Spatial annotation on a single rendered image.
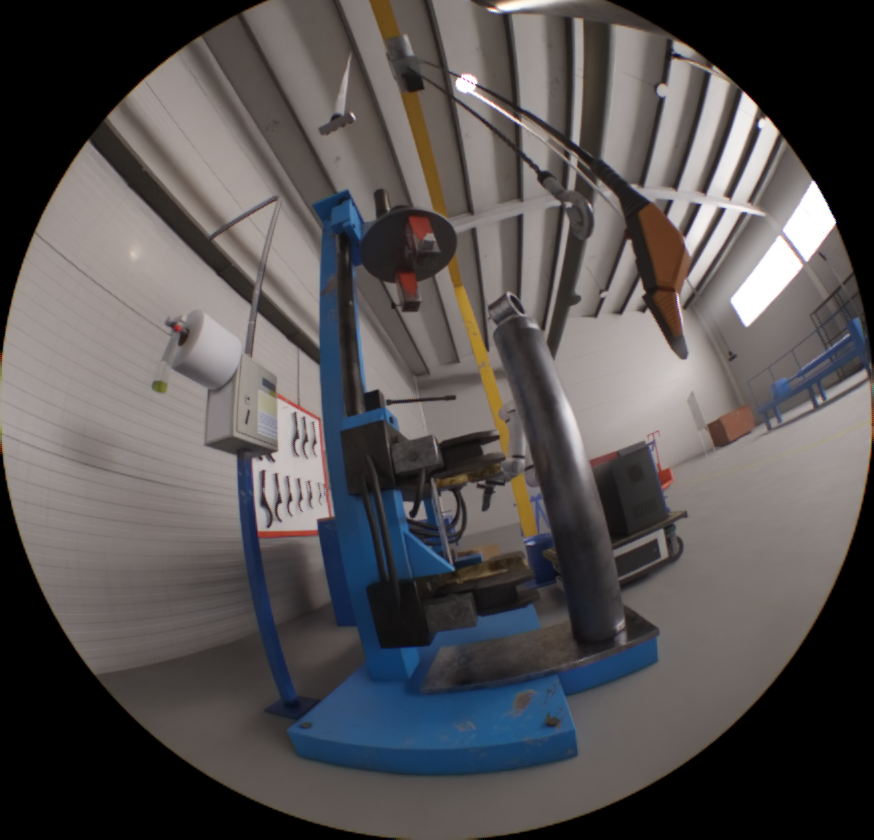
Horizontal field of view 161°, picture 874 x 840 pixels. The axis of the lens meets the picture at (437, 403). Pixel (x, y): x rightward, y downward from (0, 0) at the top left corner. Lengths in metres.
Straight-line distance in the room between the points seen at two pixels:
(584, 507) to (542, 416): 0.36
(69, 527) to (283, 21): 6.52
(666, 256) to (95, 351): 2.61
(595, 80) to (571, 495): 5.74
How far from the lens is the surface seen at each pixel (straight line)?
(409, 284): 1.86
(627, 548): 2.07
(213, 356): 1.33
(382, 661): 1.38
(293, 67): 6.39
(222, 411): 1.39
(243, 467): 1.42
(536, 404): 1.17
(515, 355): 1.26
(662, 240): 0.62
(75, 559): 2.14
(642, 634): 1.25
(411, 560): 0.92
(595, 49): 5.88
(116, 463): 2.28
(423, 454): 0.87
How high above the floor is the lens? 0.76
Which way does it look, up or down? 21 degrees up
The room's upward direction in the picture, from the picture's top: 13 degrees counter-clockwise
